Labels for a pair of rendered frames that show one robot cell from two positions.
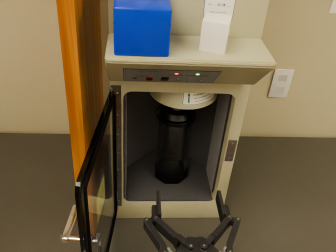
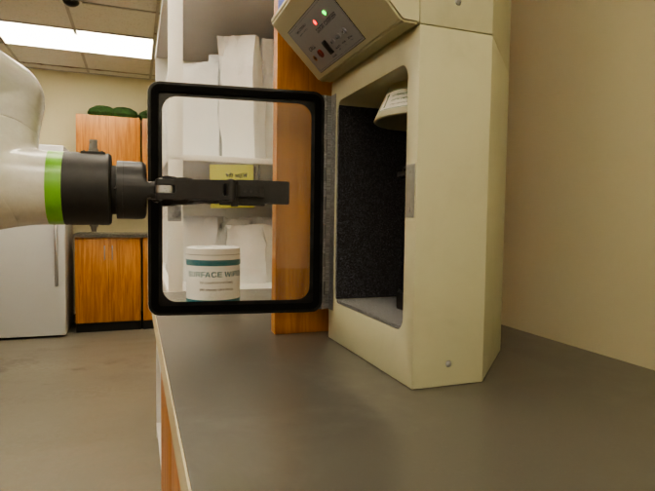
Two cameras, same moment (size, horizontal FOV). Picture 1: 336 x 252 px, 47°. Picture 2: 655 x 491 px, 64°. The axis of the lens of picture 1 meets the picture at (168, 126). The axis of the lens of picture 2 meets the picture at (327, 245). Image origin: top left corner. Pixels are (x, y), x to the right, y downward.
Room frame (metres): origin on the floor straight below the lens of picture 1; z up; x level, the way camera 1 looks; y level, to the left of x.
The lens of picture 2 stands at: (0.51, -0.82, 1.16)
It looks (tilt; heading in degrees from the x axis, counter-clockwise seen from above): 3 degrees down; 76
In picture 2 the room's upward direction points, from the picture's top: 1 degrees clockwise
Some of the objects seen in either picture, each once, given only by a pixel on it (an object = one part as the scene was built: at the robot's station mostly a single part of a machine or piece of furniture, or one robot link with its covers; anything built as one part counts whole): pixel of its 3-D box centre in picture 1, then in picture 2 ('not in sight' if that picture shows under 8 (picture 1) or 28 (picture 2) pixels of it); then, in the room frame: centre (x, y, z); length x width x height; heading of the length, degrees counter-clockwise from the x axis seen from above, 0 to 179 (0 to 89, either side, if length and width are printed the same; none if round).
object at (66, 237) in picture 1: (78, 224); not in sight; (0.50, 0.16, 1.20); 0.10 x 0.05 x 0.03; 179
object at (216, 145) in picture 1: (171, 123); (433, 201); (0.88, -0.01, 1.19); 0.26 x 0.24 x 0.35; 97
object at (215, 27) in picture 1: (215, 33); not in sight; (0.71, -0.08, 1.54); 0.05 x 0.05 x 0.06; 80
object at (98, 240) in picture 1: (97, 247); (174, 204); (0.46, 0.12, 1.18); 0.02 x 0.02 x 0.06; 89
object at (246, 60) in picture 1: (186, 69); (333, 20); (0.70, -0.03, 1.46); 0.32 x 0.12 x 0.10; 97
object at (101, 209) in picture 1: (101, 202); (238, 201); (0.57, 0.13, 1.19); 0.30 x 0.01 x 0.40; 179
